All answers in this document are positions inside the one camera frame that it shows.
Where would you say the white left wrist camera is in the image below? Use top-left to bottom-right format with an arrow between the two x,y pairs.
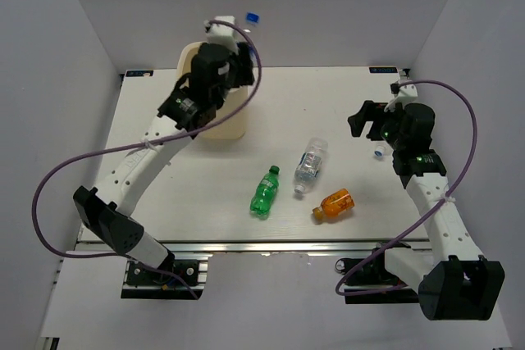
204,20 -> 239,54

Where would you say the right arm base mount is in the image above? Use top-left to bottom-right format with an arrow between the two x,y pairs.
335,254 -> 418,305

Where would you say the clear labelled water bottle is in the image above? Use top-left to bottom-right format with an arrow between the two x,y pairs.
294,138 -> 328,197

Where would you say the aluminium front rail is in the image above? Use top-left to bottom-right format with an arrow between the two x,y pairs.
75,239 -> 436,254

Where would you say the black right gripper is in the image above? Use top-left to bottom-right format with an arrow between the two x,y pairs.
347,101 -> 406,151

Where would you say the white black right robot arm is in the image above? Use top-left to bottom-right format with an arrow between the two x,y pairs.
348,100 -> 504,320

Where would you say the right blue table sticker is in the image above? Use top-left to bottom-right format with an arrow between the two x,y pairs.
368,66 -> 398,74

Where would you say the left blue table sticker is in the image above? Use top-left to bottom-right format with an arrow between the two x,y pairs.
125,70 -> 153,78

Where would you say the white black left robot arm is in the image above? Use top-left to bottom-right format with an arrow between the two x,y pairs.
73,43 -> 254,284

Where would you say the orange juice bottle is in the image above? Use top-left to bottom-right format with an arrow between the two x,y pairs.
313,189 -> 355,222

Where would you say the clear bottle pale cap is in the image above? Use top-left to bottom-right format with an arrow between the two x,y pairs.
373,144 -> 389,160

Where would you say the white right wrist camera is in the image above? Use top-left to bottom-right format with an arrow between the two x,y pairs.
385,80 -> 418,112

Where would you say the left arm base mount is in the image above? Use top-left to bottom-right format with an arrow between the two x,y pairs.
121,256 -> 208,300

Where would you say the cream plastic bin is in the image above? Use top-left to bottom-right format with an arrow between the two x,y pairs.
176,42 -> 249,140

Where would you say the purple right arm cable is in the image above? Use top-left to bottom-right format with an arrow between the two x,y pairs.
334,79 -> 479,297

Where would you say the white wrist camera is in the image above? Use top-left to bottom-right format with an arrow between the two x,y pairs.
204,20 -> 239,54
385,80 -> 418,112

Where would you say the blue table sticker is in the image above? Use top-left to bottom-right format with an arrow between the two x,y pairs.
125,70 -> 153,78
368,66 -> 398,74

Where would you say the green plastic soda bottle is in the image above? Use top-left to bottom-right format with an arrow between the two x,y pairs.
249,166 -> 280,218

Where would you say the clear bottle blue cap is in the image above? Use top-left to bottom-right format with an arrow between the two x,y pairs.
241,11 -> 263,60

